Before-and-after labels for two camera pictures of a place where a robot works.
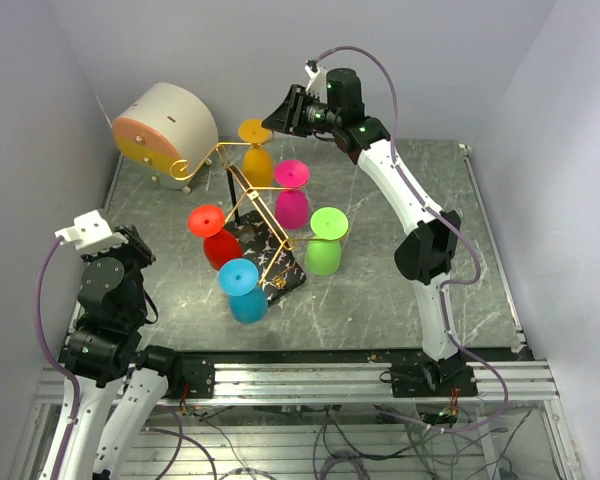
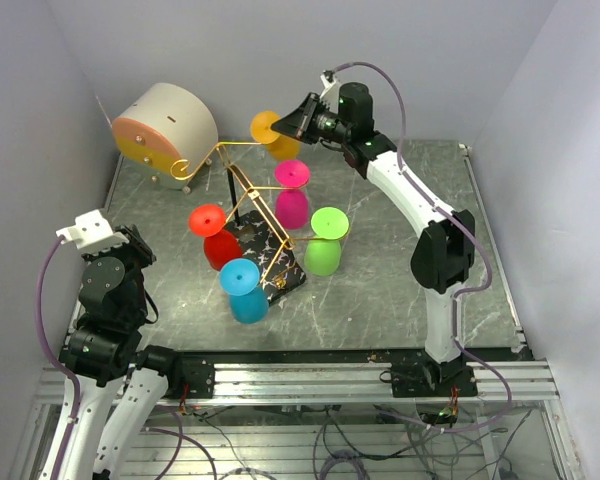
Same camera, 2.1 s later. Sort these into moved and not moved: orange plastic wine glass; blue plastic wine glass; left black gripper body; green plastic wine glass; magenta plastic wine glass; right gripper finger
Moved: orange plastic wine glass; right gripper finger
Not moved: blue plastic wine glass; magenta plastic wine glass; green plastic wine glass; left black gripper body
